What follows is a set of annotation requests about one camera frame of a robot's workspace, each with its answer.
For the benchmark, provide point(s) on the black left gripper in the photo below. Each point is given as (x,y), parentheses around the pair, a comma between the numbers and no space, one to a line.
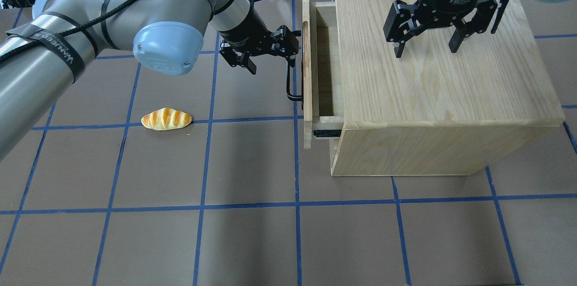
(244,29)

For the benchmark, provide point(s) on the black drawer handle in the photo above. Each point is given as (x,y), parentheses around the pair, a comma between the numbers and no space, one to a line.
(291,84)

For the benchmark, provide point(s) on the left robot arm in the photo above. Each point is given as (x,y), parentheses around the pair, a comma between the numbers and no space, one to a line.
(41,59)

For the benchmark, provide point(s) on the wooden drawer cabinet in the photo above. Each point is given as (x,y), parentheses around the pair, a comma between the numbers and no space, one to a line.
(434,112)

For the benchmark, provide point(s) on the toy bread loaf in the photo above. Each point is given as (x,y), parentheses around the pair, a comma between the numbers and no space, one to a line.
(166,119)

